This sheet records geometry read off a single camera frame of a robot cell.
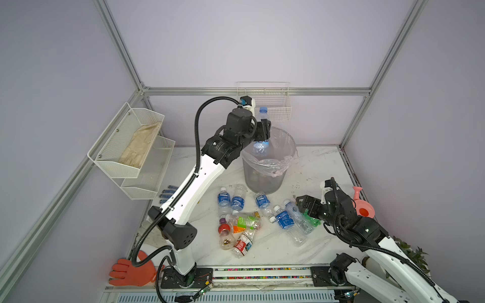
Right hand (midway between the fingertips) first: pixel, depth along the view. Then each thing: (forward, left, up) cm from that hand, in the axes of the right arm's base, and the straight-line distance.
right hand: (303, 201), depth 73 cm
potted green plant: (-19, -34, -1) cm, 39 cm away
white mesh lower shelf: (+14, +73, -11) cm, 75 cm away
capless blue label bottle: (+7, +27, -14) cm, 31 cm away
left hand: (+18, +16, +24) cm, 34 cm away
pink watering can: (+2, -28, -10) cm, 30 cm away
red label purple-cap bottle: (-8, +32, -19) cm, 38 cm away
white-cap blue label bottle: (+8, +34, -16) cm, 38 cm away
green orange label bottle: (-5, +23, -10) cm, 26 cm away
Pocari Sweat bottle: (+7, +14, -17) cm, 23 cm away
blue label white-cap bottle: (-2, +5, -16) cm, 17 cm away
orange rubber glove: (-23, +72, -19) cm, 78 cm away
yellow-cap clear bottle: (+2, +21, -18) cm, 27 cm away
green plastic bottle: (-2, -7, -15) cm, 16 cm away
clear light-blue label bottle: (0, -2, -17) cm, 17 cm away
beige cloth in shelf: (+21, +69, +11) cm, 73 cm away
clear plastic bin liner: (+31, +5, 0) cm, 31 cm away
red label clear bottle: (-12, +24, -15) cm, 31 cm away
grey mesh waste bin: (+16, +16, -11) cm, 25 cm away
